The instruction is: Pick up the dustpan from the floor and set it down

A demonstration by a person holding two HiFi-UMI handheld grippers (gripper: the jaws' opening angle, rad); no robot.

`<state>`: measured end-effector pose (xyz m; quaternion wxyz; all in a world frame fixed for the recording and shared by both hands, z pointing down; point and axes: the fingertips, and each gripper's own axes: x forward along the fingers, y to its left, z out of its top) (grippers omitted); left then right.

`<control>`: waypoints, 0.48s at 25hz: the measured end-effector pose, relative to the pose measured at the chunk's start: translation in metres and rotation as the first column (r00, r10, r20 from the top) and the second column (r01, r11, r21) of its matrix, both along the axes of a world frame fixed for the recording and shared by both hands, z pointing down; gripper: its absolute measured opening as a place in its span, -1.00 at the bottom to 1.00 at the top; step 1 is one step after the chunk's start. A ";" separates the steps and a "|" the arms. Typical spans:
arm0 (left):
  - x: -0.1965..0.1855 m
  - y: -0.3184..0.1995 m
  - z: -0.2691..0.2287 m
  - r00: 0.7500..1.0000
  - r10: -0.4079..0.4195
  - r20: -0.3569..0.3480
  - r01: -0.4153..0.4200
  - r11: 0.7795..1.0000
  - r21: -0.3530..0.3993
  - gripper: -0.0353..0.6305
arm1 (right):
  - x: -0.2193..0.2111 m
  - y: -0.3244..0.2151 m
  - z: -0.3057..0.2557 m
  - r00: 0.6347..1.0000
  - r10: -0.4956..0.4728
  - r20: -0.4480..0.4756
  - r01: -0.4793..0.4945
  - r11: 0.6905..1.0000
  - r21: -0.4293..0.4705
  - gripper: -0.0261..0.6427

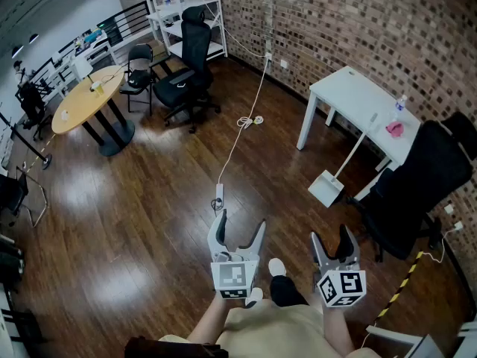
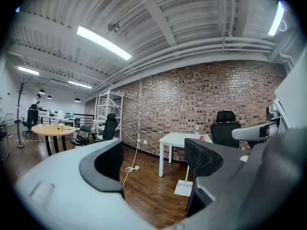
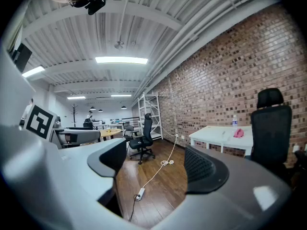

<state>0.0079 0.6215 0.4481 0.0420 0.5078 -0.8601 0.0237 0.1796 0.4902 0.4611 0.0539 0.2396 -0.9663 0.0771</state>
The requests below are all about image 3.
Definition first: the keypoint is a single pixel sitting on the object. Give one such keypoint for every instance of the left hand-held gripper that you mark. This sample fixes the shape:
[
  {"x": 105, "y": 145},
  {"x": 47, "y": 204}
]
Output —
[{"x": 39, "y": 122}]

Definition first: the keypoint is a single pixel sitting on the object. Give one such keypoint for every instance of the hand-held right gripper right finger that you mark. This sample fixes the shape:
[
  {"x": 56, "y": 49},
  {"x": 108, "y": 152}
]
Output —
[{"x": 239, "y": 183}]

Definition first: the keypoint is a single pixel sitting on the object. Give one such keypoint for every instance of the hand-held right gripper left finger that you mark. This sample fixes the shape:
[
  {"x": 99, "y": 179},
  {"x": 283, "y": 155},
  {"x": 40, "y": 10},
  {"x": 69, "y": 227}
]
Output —
[{"x": 55, "y": 176}]

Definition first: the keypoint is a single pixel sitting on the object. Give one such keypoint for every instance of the wooden coat rack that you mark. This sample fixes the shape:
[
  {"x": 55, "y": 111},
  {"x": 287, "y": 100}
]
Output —
[{"x": 74, "y": 115}]

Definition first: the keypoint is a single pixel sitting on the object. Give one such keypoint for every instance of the round wooden table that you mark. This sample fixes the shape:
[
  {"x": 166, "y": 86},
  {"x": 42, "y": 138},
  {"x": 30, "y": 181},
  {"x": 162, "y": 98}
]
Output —
[{"x": 110, "y": 132}]

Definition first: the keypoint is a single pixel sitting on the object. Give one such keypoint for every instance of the rectangular ceiling light panel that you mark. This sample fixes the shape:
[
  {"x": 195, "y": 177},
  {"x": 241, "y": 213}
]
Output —
[
  {"x": 33, "y": 71},
  {"x": 121, "y": 60},
  {"x": 121, "y": 95},
  {"x": 76, "y": 97}
]

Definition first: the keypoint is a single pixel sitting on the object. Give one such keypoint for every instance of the grey office chair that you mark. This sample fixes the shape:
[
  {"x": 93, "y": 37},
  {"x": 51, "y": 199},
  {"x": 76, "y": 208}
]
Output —
[{"x": 129, "y": 130}]

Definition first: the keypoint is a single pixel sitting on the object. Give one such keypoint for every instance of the pink cloth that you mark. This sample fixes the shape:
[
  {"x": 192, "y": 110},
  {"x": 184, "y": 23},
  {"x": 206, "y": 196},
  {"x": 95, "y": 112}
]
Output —
[{"x": 239, "y": 133}]

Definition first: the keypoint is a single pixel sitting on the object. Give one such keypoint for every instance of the white rectangular table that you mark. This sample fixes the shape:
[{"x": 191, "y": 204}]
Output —
[{"x": 216, "y": 134}]

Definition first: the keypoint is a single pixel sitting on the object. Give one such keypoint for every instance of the black high-back office chair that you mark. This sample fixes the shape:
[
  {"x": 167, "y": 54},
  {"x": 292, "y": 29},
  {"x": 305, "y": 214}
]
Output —
[{"x": 271, "y": 133}]

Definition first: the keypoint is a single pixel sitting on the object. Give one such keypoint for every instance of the clear plastic water bottle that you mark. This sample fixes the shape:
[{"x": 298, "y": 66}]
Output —
[{"x": 235, "y": 122}]

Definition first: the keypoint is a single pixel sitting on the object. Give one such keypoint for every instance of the black mesh office chair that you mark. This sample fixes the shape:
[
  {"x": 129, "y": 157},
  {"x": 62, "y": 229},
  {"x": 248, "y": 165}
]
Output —
[{"x": 144, "y": 140}]

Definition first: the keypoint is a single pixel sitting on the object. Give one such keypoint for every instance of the white metal shelf rack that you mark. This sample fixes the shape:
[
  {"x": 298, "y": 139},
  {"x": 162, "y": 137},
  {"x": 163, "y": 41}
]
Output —
[{"x": 149, "y": 115}]

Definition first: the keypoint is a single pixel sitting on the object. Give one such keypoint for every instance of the white power strip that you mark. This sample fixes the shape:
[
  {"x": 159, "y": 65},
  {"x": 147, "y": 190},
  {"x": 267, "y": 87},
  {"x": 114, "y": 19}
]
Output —
[{"x": 141, "y": 192}]

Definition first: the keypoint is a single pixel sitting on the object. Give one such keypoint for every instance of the round ceiling sensor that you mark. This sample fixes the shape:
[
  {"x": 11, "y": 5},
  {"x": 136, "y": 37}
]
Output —
[{"x": 119, "y": 44}]

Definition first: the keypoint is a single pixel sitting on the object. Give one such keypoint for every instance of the black wall-mounted screen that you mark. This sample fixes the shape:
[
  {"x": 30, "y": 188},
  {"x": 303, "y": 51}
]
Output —
[{"x": 22, "y": 56}]

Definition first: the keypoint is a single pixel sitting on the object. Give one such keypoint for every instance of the black head-worn camera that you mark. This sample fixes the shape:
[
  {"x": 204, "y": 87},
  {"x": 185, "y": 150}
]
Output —
[{"x": 92, "y": 1}]

